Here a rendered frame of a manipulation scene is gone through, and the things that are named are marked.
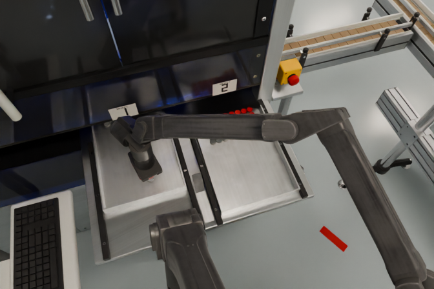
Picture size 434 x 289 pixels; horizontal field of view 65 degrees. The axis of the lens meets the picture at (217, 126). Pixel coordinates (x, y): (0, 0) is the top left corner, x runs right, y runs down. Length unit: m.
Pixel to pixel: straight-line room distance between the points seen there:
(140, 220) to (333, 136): 0.67
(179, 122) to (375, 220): 0.46
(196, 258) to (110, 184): 0.73
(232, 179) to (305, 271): 0.99
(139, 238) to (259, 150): 0.48
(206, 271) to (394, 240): 0.37
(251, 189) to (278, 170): 0.11
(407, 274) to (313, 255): 1.34
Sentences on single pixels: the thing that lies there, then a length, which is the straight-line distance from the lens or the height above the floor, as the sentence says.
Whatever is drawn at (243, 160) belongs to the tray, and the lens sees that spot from 1.17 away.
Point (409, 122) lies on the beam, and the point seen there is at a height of 0.55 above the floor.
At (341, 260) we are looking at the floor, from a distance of 2.08.
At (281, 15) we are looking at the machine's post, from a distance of 1.02.
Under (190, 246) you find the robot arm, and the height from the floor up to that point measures 1.42.
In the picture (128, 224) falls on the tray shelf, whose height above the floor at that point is 0.88.
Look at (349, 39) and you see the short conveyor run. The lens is 1.51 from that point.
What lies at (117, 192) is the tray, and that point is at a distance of 1.16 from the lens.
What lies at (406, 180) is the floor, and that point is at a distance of 2.41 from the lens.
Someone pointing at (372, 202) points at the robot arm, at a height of 1.33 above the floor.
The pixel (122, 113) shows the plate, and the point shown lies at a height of 1.02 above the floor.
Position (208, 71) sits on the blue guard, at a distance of 1.07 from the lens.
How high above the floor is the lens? 1.92
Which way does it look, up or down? 58 degrees down
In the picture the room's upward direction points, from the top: 1 degrees clockwise
